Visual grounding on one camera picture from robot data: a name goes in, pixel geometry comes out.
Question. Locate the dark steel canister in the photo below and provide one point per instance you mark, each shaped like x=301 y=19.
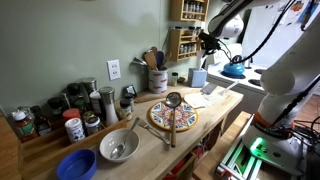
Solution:
x=89 y=85

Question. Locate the dark-lid brown jar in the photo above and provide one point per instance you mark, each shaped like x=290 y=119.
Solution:
x=56 y=110

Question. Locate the small black device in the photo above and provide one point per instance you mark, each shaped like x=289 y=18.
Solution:
x=130 y=90

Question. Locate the light wooden spatula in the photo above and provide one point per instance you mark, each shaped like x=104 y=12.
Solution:
x=150 y=60

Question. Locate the blue plastic bowl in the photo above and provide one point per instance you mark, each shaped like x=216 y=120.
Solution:
x=76 y=165

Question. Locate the red-lid jar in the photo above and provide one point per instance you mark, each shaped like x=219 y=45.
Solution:
x=71 y=114

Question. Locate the tall black-lid jar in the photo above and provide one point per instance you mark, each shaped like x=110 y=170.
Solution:
x=74 y=91

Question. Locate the small dark object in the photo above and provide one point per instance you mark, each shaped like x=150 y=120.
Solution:
x=181 y=80

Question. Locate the white ceramic bowl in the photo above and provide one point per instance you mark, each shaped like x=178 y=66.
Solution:
x=133 y=146

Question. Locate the small dark-lid glass jar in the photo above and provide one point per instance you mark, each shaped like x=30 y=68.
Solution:
x=174 y=80

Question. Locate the wooden spice tray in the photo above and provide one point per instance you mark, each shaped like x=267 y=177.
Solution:
x=50 y=146

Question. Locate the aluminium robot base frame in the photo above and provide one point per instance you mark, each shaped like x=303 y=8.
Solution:
x=240 y=163

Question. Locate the small wooden spice rack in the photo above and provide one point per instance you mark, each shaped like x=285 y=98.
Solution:
x=173 y=43

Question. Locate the gold-lid jar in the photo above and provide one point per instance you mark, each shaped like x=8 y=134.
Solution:
x=88 y=115

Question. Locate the folded white napkin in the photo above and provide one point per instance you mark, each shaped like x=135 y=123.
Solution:
x=196 y=100

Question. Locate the white wall outlet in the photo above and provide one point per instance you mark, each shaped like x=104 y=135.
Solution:
x=114 y=70

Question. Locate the small black-lid spice jar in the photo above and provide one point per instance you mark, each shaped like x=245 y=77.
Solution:
x=130 y=97
x=126 y=111

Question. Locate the steel kettle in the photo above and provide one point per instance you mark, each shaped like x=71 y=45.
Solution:
x=249 y=62

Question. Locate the blue kettle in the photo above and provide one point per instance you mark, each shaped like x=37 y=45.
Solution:
x=233 y=70

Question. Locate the light blue tissue box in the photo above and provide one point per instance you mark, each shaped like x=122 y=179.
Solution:
x=197 y=78

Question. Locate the steel spoon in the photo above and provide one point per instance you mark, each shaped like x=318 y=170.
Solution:
x=118 y=150

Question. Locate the brown wooden spoon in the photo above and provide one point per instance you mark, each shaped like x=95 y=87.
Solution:
x=154 y=50

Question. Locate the green-lid jar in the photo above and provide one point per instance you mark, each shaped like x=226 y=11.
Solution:
x=79 y=104

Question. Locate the metal kitchen utensil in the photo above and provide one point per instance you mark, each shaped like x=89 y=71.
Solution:
x=140 y=62

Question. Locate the white stove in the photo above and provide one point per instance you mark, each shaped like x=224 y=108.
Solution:
x=233 y=83

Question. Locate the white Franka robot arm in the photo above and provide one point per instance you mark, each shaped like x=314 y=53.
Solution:
x=286 y=76

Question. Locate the white refrigerator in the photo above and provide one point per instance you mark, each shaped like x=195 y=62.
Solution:
x=256 y=23

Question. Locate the dark blue spatula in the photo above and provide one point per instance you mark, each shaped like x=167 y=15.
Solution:
x=160 y=58

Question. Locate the low wooden bench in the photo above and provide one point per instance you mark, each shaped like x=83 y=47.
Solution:
x=216 y=150

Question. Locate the long wooden spoon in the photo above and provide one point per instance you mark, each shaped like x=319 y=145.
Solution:
x=150 y=98

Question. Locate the colourful patterned orange plate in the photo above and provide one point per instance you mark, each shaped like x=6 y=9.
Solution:
x=160 y=116

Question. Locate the large wooden spice rack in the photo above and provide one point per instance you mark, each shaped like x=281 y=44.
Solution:
x=176 y=10

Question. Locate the steel fork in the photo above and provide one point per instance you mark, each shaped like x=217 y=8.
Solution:
x=153 y=130

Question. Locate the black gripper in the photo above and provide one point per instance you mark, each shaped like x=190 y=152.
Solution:
x=210 y=40

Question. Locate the dark sauce bottle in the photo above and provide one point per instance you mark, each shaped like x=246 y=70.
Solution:
x=41 y=121

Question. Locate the orange hot sauce bottle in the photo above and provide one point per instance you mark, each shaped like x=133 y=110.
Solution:
x=24 y=128

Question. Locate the white red-patterned utensil crock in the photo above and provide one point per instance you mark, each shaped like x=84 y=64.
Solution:
x=158 y=81

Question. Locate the glass jar metal lid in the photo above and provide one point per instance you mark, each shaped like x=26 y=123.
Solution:
x=93 y=126

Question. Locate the dark square scraper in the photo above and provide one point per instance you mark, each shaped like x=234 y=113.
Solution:
x=209 y=88

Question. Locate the white printed spice shaker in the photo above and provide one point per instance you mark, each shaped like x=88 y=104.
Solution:
x=75 y=130

